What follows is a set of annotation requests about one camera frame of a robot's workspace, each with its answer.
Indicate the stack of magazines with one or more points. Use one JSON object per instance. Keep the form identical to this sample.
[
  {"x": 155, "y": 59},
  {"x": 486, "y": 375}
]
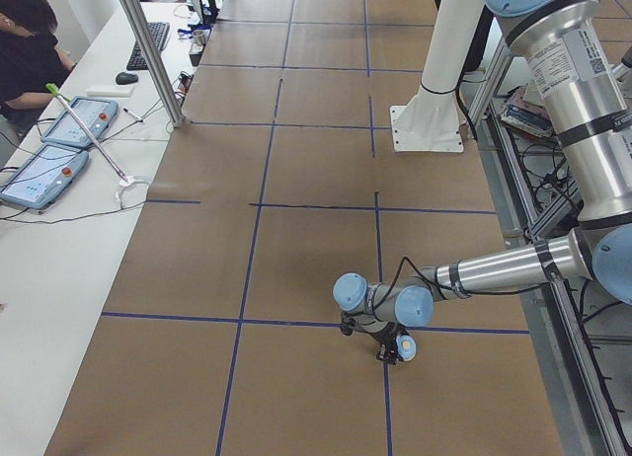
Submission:
[{"x": 525, "y": 116}]

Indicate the black marker pen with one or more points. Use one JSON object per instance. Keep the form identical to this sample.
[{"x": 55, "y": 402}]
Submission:
[{"x": 134, "y": 116}]

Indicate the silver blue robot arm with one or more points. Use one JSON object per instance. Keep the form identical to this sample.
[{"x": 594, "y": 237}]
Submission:
[{"x": 578, "y": 102}]

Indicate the aluminium frame post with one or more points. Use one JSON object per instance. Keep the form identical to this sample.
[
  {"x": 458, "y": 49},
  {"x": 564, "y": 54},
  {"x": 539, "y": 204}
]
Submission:
[{"x": 157, "y": 70}]

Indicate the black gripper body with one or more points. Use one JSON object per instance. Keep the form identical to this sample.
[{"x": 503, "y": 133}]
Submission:
[{"x": 380, "y": 338}]

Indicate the long metal rod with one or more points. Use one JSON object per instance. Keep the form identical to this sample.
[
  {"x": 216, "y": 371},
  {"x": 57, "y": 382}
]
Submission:
[{"x": 125, "y": 180}]

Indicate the person in black shirt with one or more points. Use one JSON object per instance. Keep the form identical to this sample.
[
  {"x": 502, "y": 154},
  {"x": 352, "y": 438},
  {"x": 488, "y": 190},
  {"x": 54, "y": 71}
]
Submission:
[{"x": 31, "y": 58}]

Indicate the black computer mouse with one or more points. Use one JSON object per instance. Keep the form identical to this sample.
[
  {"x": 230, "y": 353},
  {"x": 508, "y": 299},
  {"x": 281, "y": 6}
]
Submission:
[{"x": 126, "y": 78}]

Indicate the metal cup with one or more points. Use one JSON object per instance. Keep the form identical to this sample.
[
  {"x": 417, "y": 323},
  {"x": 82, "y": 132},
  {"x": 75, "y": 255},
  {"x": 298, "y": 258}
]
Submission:
[{"x": 198, "y": 41}]

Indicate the white pillar with base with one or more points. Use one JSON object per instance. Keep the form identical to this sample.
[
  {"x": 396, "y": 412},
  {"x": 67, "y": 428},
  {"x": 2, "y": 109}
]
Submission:
[{"x": 429, "y": 122}]

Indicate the lower teach pendant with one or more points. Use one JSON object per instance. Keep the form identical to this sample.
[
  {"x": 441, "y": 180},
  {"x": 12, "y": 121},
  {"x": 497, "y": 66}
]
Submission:
[{"x": 45, "y": 176}]

